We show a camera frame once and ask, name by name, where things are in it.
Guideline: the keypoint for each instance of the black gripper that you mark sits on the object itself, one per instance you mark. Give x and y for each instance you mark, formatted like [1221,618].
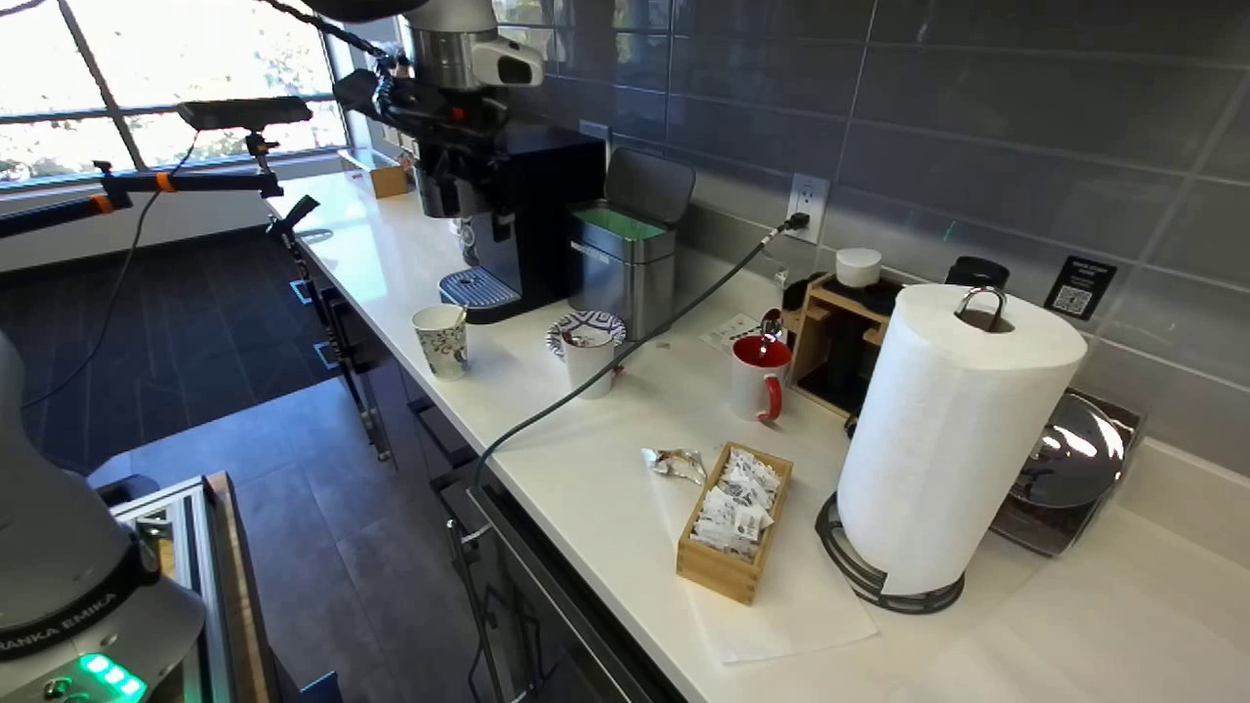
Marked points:
[464,150]

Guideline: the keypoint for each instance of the black coffee machine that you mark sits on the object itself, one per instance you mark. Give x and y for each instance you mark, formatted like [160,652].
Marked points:
[554,219]

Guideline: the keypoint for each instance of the small wooden box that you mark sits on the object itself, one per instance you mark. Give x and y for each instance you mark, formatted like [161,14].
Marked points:
[393,183]

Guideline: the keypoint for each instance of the patterned paper cup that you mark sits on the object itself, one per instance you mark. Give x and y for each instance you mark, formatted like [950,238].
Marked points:
[442,340]

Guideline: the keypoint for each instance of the blue patterned paper bowl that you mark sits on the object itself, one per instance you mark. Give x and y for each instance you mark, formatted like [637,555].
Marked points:
[587,331]

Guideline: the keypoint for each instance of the black boom pole orange clamps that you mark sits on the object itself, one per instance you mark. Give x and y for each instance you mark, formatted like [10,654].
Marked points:
[160,183]

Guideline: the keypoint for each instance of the crumpled packet wrapper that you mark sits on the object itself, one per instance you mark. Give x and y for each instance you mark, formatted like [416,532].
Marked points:
[675,464]

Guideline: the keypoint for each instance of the wooden countertop rack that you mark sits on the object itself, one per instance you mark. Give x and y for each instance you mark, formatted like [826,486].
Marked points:
[835,338]

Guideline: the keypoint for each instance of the small white jar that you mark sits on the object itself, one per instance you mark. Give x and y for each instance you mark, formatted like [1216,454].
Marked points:
[857,268]

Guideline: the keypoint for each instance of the wooden box of sugar packets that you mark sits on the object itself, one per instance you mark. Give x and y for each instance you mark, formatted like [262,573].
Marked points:
[730,521]

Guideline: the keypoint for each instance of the white paper towel roll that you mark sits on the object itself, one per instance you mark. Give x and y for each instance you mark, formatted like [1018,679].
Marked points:
[950,443]

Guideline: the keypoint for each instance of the black paper towel holder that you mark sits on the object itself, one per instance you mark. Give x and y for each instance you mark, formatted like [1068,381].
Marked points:
[900,598]

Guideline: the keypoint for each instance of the black QR code sign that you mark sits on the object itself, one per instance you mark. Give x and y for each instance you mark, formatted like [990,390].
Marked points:
[1081,286]

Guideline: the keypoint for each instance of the shiny chrome kettle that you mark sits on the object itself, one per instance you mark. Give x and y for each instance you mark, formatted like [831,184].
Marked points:
[1068,454]

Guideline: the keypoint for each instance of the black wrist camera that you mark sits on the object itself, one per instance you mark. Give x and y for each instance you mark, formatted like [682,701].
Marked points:
[386,100]

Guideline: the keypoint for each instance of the white wall outlet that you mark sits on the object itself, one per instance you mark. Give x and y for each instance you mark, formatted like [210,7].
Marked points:
[807,197]

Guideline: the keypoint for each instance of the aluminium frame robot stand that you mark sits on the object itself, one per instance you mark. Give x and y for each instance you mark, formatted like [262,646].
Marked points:
[182,549]

